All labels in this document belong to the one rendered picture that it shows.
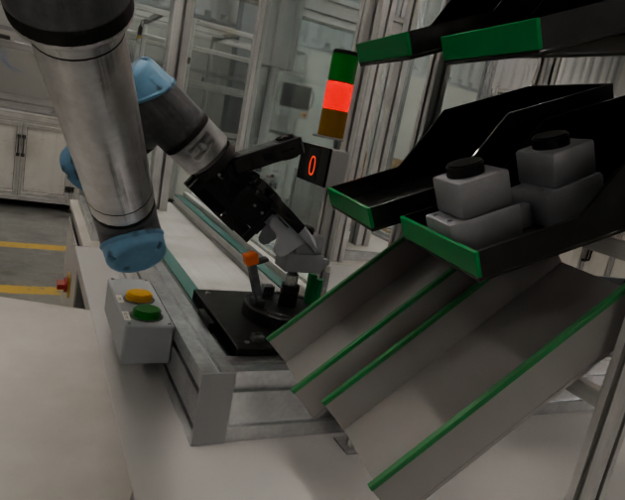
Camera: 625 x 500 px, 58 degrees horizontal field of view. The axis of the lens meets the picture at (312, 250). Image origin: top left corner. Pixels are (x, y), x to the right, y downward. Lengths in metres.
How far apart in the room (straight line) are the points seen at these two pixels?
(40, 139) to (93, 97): 5.45
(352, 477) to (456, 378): 0.26
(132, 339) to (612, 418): 0.60
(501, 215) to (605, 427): 0.18
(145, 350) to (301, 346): 0.25
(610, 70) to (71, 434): 13.53
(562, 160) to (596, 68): 13.05
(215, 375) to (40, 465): 0.21
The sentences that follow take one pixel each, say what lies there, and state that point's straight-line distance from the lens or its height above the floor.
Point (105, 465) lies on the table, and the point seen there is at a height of 0.86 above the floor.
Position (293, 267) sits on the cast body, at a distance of 0.87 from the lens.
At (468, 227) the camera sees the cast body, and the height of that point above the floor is 1.22.
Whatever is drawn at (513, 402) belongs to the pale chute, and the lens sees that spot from 0.49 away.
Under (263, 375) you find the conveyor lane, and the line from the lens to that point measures 0.75.
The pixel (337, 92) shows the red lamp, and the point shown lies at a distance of 1.07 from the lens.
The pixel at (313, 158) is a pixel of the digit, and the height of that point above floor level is 1.22.
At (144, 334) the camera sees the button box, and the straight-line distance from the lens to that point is 0.84.
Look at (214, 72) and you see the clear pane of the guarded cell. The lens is 2.19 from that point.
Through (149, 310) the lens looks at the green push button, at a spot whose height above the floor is 0.97.
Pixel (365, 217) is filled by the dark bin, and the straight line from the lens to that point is 0.55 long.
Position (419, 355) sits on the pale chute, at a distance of 0.58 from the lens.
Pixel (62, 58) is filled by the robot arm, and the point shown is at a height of 1.29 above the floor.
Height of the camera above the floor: 1.27
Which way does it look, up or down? 12 degrees down
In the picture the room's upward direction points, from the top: 11 degrees clockwise
